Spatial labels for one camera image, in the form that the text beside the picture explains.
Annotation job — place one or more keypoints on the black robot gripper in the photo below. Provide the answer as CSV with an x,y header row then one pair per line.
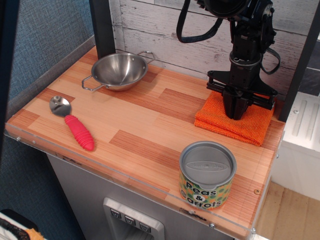
x,y
242,86

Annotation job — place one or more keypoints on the orange cloth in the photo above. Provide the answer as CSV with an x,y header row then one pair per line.
x,y
251,128

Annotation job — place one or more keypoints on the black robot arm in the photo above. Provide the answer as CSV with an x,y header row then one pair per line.
x,y
252,34

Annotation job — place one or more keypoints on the clear acrylic counter guard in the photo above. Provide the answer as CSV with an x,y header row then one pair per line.
x,y
147,163

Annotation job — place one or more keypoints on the peas and carrots can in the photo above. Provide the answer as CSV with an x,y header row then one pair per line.
x,y
206,172

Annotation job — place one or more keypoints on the white toy sink unit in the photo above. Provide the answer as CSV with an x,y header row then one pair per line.
x,y
297,164

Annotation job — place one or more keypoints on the grey toy fridge cabinet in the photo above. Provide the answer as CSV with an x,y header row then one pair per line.
x,y
107,209

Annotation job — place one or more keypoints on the dark right frame post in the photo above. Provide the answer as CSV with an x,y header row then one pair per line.
x,y
301,66

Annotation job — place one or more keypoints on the stainless steel bowl with handles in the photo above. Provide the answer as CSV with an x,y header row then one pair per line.
x,y
118,71

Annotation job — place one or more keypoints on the dark vertical frame post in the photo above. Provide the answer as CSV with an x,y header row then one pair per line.
x,y
102,27

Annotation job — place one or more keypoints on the spoon with pink handle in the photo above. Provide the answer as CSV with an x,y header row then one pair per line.
x,y
61,107

